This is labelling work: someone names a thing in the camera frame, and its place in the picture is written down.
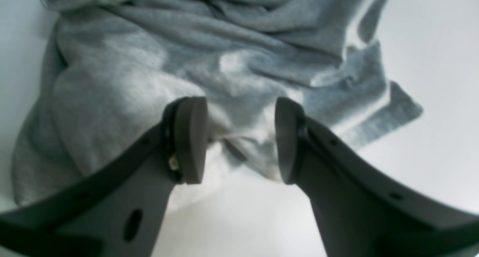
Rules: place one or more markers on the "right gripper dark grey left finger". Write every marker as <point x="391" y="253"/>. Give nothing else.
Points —
<point x="118" y="211"/>

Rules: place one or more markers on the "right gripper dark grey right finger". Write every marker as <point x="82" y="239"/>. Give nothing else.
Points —
<point x="360" y="211"/>

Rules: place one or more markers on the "grey T-shirt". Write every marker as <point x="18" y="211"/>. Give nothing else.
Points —
<point x="112" y="66"/>

